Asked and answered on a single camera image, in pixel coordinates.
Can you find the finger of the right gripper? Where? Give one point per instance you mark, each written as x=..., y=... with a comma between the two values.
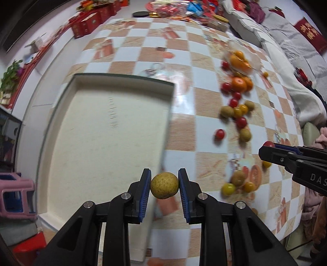
x=277, y=154

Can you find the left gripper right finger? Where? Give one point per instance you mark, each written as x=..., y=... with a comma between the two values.
x=189, y=192

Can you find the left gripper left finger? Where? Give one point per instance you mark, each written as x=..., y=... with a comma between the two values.
x=140, y=195

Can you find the small red cherry tomato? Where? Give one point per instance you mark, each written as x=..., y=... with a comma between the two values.
x=269, y=144

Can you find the yellow cherry tomato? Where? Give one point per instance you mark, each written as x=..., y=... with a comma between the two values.
x=266, y=164
x=244, y=109
x=237, y=112
x=249, y=187

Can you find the brown longan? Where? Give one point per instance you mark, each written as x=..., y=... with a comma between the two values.
x=245, y=135
x=227, y=111
x=250, y=105
x=238, y=178
x=164, y=185

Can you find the lone red cherry tomato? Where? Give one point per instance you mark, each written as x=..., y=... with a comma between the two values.
x=220, y=134

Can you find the near left yellow tomato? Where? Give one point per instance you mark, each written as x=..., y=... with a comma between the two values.
x=228, y=189

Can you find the pink fluffy cloth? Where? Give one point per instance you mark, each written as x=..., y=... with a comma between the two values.
x=314, y=216

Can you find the large red cherry tomato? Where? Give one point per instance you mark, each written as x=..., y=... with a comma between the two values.
x=241, y=122

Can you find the middle red cherry tomato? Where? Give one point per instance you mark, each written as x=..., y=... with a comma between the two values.
x=233, y=103

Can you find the green cream cardboard tray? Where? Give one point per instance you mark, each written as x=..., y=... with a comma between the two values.
x=104, y=130

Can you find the red tomato beside mandarin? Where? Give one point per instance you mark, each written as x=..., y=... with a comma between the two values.
x=236, y=95

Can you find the rear orange mandarin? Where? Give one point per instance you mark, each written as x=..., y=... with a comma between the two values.
x=249, y=83

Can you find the orange mandarin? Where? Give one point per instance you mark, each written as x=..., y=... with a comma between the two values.
x=249, y=83
x=238, y=85

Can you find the front orange mandarin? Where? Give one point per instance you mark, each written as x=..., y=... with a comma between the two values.
x=238, y=85

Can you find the left red cherry tomato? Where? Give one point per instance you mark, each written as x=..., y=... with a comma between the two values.
x=226, y=88

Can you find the white quilted cushion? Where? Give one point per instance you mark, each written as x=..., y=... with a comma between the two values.
x=308, y=107

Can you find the mandarin in bowl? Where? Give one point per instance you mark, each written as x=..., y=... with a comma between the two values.
x=236, y=62

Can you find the clear glass fruit bowl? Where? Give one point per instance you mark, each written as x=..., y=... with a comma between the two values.
x=252, y=62

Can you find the top red cherry tomato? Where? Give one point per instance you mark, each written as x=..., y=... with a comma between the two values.
x=225, y=65

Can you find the pink plastic stool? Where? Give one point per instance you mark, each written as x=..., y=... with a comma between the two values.
x=17, y=197

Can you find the green potted plant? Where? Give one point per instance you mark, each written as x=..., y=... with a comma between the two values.
x=11, y=78

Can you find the red gift box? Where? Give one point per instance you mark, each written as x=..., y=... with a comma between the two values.
x=85, y=23

